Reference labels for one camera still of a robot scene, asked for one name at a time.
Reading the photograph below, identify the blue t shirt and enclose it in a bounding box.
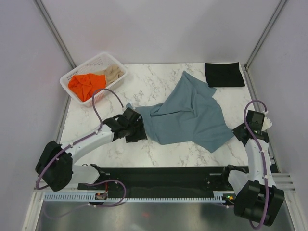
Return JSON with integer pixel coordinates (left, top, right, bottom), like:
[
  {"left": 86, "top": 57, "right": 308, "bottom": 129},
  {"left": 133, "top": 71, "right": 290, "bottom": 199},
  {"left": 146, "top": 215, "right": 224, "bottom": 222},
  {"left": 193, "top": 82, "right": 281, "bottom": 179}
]
[{"left": 126, "top": 71, "right": 233, "bottom": 153}]

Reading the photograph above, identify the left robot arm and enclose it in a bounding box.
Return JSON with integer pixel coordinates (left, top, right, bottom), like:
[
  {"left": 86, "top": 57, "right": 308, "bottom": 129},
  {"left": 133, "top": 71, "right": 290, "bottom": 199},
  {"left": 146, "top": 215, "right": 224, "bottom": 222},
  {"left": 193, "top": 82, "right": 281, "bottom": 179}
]
[{"left": 35, "top": 108, "right": 147, "bottom": 192}]

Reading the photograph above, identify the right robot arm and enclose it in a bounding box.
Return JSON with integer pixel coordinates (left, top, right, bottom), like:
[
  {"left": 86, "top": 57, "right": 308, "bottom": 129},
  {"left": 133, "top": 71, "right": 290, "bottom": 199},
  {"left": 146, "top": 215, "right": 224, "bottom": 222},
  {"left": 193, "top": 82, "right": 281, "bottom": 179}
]
[{"left": 220, "top": 110, "right": 284, "bottom": 226}]

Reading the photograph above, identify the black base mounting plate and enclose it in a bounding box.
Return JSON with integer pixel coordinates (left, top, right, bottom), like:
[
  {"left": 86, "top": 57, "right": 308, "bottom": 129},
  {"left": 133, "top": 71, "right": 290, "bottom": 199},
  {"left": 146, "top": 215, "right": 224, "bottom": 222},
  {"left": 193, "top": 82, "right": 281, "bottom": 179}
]
[{"left": 77, "top": 166, "right": 250, "bottom": 199}]

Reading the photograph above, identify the beige t shirt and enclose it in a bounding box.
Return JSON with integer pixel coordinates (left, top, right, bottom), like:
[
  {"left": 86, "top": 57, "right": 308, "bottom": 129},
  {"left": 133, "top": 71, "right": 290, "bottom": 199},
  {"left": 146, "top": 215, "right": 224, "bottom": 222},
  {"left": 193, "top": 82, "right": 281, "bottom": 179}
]
[{"left": 94, "top": 64, "right": 124, "bottom": 86}]

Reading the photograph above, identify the white plastic laundry basket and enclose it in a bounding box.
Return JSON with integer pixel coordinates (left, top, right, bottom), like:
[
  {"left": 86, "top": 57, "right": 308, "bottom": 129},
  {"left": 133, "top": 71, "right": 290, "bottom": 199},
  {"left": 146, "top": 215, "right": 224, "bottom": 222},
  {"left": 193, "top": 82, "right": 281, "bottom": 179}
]
[{"left": 60, "top": 52, "right": 128, "bottom": 107}]

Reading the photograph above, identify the orange t shirt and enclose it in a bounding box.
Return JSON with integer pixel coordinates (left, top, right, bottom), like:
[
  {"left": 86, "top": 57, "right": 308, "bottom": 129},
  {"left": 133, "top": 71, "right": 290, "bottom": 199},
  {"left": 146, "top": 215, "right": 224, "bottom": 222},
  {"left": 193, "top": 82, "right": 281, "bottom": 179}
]
[{"left": 68, "top": 73, "right": 106, "bottom": 102}]

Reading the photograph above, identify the folded black t shirt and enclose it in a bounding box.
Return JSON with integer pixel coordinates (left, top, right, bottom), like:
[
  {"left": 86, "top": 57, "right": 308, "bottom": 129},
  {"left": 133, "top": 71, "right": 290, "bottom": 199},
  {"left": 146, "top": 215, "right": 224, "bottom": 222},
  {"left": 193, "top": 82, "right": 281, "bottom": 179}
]
[{"left": 205, "top": 62, "right": 245, "bottom": 88}]

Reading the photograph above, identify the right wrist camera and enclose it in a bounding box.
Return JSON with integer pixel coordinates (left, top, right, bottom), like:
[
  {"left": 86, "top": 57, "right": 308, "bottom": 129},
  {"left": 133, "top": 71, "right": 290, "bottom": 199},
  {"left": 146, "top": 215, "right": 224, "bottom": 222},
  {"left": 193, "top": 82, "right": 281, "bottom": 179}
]
[{"left": 262, "top": 117, "right": 272, "bottom": 131}]

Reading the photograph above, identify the white slotted cable duct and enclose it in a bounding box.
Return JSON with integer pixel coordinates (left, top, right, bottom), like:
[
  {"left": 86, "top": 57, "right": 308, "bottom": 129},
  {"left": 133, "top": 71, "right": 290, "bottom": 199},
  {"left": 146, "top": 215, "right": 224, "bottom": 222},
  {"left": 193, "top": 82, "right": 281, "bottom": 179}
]
[{"left": 44, "top": 191, "right": 235, "bottom": 203}]

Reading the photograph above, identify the right aluminium frame post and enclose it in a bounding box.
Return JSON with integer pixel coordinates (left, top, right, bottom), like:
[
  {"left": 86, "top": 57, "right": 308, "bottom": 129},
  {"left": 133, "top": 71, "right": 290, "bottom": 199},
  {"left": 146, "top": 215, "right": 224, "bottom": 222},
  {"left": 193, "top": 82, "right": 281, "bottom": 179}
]
[{"left": 244, "top": 0, "right": 288, "bottom": 70}]

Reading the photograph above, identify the aluminium frame post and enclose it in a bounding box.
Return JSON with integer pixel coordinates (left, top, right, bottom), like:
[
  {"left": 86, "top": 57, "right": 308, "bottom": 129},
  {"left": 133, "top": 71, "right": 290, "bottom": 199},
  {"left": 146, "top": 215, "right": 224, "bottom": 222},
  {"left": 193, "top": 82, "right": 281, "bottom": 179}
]
[
  {"left": 244, "top": 0, "right": 288, "bottom": 70},
  {"left": 33, "top": 0, "right": 76, "bottom": 69}
]

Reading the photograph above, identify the left aluminium frame post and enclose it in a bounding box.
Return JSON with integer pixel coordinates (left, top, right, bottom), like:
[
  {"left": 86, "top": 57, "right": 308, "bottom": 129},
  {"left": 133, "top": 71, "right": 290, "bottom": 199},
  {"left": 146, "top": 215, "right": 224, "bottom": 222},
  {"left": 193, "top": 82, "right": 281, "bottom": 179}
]
[{"left": 33, "top": 0, "right": 76, "bottom": 69}]

